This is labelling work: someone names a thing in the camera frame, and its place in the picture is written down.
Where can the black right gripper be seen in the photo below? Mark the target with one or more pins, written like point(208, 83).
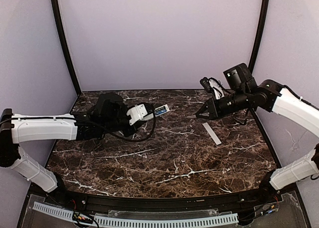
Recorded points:
point(214, 108)

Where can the white remote battery cover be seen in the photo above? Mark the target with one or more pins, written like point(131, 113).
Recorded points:
point(212, 134)

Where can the white remote control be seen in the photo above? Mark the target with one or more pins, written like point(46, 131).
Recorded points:
point(166, 107)

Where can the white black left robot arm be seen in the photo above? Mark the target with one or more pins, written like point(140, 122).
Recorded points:
point(109, 115)

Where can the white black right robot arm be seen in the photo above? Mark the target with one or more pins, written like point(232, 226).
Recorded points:
point(274, 98)

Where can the blue battery in remote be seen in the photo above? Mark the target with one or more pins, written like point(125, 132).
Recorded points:
point(160, 110)

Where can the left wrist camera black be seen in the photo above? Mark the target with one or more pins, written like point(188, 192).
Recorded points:
point(140, 112)

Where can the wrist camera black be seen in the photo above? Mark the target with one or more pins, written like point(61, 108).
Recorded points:
point(213, 87)
point(140, 112)

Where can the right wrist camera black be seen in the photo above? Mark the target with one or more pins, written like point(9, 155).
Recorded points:
point(213, 87)

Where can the black front mounting rail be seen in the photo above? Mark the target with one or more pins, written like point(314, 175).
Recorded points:
point(236, 202)

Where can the white slotted cable duct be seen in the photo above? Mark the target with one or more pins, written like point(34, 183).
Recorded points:
point(124, 219)

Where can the black right corner post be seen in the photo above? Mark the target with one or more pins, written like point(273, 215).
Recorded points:
point(259, 34)

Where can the black corner frame post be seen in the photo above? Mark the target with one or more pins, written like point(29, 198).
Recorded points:
point(64, 46)

